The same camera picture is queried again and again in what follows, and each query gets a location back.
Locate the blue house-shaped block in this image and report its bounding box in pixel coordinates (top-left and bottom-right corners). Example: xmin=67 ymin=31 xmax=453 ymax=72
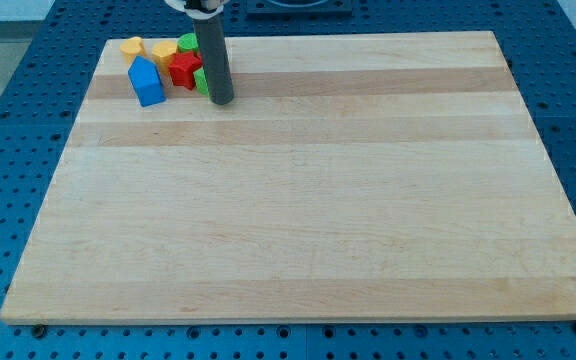
xmin=128 ymin=56 xmax=166 ymax=107

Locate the yellow heart block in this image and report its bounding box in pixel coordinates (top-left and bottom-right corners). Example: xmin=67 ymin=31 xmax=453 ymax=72
xmin=119 ymin=36 xmax=147 ymax=65

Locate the yellow pentagon block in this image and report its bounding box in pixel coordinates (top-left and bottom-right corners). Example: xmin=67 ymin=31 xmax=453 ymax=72
xmin=151 ymin=40 xmax=177 ymax=75

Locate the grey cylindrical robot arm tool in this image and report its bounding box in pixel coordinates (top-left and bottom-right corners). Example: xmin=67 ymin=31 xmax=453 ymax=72
xmin=193 ymin=14 xmax=234 ymax=105

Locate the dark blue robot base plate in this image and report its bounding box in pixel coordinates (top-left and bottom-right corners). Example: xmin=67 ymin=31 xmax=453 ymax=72
xmin=244 ymin=0 xmax=353 ymax=16

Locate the green circle block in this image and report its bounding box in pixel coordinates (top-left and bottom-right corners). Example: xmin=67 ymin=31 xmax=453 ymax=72
xmin=177 ymin=32 xmax=199 ymax=54

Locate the red star block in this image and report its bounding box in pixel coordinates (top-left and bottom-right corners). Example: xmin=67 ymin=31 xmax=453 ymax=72
xmin=168 ymin=51 xmax=202 ymax=90

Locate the wooden board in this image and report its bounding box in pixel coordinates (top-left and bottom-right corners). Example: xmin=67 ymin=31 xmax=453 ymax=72
xmin=0 ymin=31 xmax=576 ymax=326

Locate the green block behind tool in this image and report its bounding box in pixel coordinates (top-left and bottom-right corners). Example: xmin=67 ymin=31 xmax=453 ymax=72
xmin=193 ymin=67 xmax=209 ymax=96

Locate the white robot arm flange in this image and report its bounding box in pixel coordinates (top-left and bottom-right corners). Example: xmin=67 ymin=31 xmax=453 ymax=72
xmin=164 ymin=0 xmax=230 ymax=20

